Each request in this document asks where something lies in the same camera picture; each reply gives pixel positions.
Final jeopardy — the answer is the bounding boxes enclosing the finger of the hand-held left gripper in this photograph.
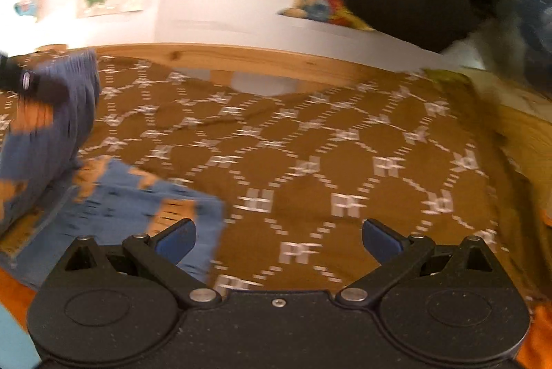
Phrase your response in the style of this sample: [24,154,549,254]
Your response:
[0,53,41,94]

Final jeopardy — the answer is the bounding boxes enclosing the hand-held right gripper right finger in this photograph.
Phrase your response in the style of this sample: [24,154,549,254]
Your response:
[335,218,497,306]

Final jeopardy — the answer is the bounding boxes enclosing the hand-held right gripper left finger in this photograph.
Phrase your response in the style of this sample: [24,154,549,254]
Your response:
[64,218,223,306]

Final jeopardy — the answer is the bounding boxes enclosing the blue patterned pants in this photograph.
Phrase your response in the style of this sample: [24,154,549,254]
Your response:
[0,49,226,293]

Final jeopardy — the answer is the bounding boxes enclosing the brown printed blanket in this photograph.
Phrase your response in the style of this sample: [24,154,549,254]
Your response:
[0,50,540,305]

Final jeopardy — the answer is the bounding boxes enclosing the orange and blue bed sheet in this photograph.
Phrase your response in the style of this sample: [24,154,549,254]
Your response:
[0,205,552,369]

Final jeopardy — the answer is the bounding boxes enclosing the grey fuzzy cloth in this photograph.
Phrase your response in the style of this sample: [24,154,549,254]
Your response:
[444,0,552,94]

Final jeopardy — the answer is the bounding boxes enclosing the wooden bed frame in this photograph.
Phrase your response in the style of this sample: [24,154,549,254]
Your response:
[34,43,552,223]

